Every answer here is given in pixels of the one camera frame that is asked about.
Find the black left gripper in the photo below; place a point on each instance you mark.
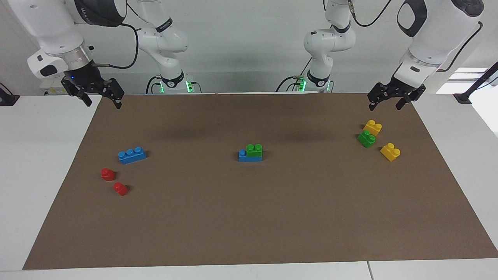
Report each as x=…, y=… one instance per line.
x=393, y=90

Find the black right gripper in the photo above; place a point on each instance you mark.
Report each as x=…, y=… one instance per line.
x=85, y=79

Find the green two-stud toy block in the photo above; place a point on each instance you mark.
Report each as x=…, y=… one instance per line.
x=255, y=151
x=366, y=139

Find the blue three-stud toy block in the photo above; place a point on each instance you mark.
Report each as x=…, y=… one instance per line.
x=132, y=155
x=244, y=157

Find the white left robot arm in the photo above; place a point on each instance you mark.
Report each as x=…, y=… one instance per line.
x=432, y=31

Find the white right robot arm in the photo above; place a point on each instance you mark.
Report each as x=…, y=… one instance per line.
x=46, y=27

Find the yellow two-stud toy block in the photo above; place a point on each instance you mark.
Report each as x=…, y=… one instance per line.
x=390, y=153
x=372, y=128

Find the red single-stud toy block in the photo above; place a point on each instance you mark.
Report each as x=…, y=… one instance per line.
x=120, y=189
x=107, y=175

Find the white labelled box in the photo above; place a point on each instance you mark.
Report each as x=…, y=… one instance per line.
x=50, y=88

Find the brown table mat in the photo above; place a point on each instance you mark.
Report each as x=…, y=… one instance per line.
x=249, y=202

